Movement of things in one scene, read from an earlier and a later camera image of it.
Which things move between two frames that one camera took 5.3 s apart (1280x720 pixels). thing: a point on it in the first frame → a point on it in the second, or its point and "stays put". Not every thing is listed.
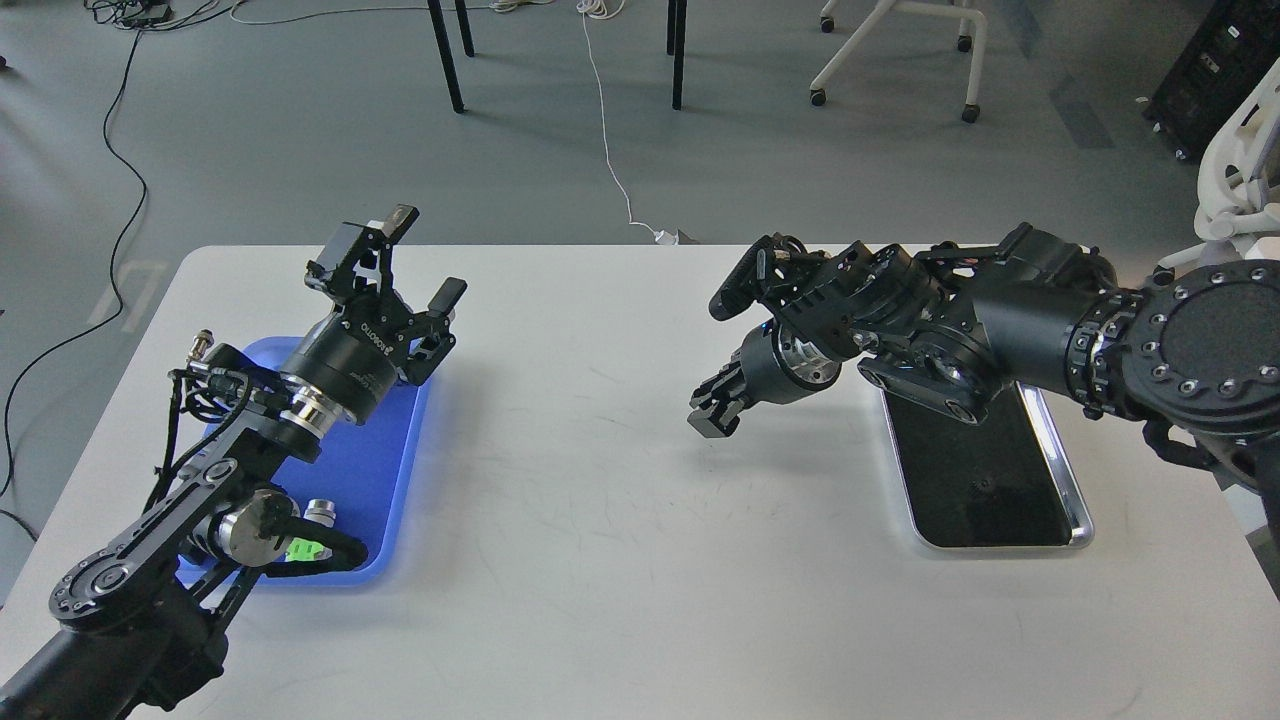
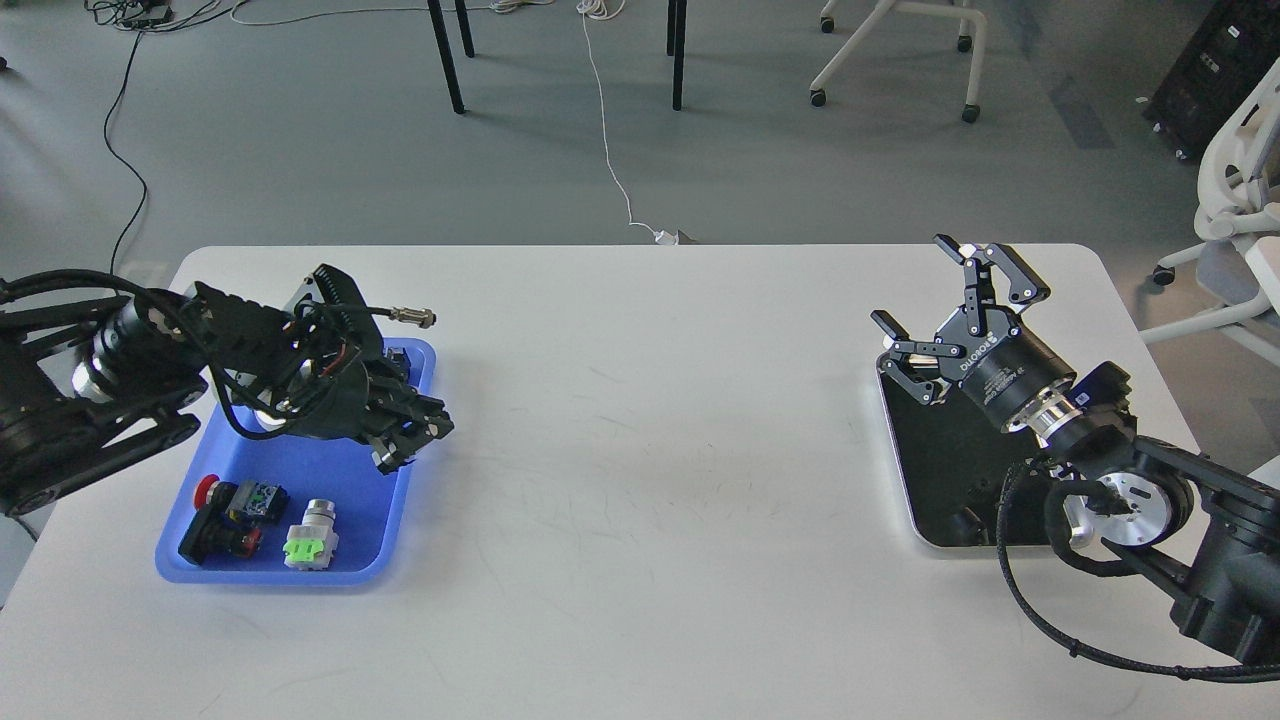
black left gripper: x=349 y=362 → x=356 y=400
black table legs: x=676 y=30 stays put
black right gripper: x=774 y=365 → x=986 y=349
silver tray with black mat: x=1006 y=482 stays put
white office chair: x=1239 y=188 stays put
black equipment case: x=1236 y=40 stays put
